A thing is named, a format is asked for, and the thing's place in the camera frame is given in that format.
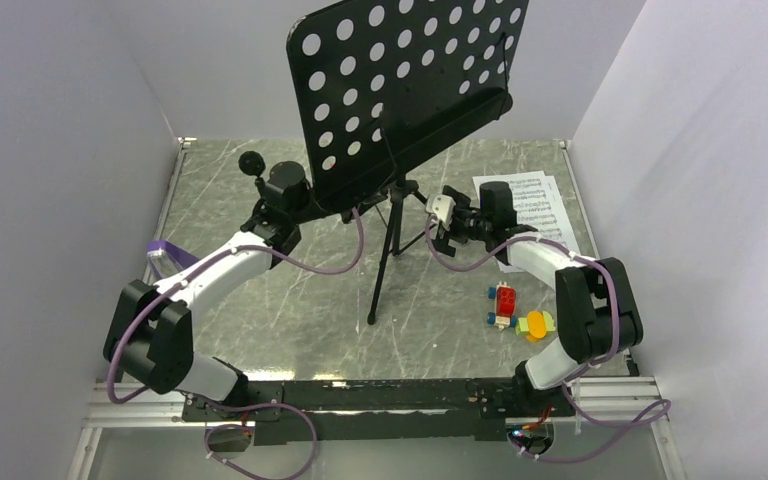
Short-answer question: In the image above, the sheet music page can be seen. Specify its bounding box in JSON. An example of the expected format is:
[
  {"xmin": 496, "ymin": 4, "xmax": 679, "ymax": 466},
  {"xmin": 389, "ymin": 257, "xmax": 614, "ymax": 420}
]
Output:
[
  {"xmin": 513, "ymin": 176, "xmax": 581, "ymax": 252},
  {"xmin": 472, "ymin": 171, "xmax": 550, "ymax": 202}
]

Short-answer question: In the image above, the purple metronome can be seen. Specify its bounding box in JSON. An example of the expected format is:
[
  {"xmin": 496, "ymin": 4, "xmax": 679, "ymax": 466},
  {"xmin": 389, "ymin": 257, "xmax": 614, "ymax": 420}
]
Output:
[{"xmin": 146, "ymin": 239, "xmax": 200, "ymax": 280}]

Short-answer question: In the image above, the black desktop microphone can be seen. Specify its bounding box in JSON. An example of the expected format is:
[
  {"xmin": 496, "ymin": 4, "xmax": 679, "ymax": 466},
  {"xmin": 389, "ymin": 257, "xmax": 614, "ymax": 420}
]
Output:
[{"xmin": 238, "ymin": 150, "xmax": 272, "ymax": 199}]

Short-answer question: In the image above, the red toy block car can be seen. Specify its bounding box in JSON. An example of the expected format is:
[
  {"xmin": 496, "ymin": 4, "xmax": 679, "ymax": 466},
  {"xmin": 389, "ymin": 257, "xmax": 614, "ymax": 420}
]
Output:
[{"xmin": 486, "ymin": 282, "xmax": 518, "ymax": 330}]

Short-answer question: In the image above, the green orange toy block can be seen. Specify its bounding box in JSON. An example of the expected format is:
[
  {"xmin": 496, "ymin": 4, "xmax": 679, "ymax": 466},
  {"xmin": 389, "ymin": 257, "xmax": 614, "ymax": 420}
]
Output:
[{"xmin": 515, "ymin": 310, "xmax": 557, "ymax": 343}]

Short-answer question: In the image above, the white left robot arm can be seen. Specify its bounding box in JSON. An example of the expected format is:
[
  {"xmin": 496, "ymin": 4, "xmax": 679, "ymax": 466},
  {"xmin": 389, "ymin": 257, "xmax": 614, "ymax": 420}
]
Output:
[{"xmin": 103, "ymin": 151, "xmax": 313, "ymax": 420}]

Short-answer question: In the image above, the aluminium frame rail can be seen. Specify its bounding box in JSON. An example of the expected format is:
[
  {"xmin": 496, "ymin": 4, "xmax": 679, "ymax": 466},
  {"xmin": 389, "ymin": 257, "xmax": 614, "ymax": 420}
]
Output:
[{"xmin": 67, "ymin": 377, "xmax": 687, "ymax": 479}]

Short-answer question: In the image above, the black tripod music stand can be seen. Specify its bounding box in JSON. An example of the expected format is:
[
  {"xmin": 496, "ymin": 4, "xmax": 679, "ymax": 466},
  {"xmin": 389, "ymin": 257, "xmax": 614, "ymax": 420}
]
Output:
[{"xmin": 285, "ymin": 0, "xmax": 532, "ymax": 326}]

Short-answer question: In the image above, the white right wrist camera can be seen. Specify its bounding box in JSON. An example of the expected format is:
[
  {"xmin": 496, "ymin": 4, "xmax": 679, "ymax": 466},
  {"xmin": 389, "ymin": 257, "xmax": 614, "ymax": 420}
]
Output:
[{"xmin": 426, "ymin": 194, "xmax": 456, "ymax": 230}]

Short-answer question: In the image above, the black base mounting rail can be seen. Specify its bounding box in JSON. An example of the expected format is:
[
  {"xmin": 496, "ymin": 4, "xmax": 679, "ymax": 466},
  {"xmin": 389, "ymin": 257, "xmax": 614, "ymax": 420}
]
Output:
[{"xmin": 181, "ymin": 377, "xmax": 574, "ymax": 446}]

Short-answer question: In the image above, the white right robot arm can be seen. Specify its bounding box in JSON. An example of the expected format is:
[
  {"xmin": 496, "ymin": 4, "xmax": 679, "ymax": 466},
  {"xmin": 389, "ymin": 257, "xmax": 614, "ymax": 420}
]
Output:
[{"xmin": 426, "ymin": 181, "xmax": 644, "ymax": 415}]

